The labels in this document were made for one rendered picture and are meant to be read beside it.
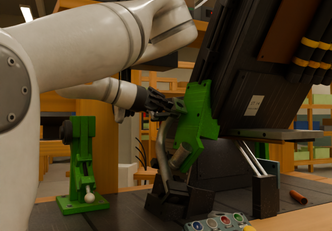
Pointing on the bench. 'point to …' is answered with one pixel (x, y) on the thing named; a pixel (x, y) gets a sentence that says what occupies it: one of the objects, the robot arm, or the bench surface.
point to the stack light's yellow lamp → (189, 2)
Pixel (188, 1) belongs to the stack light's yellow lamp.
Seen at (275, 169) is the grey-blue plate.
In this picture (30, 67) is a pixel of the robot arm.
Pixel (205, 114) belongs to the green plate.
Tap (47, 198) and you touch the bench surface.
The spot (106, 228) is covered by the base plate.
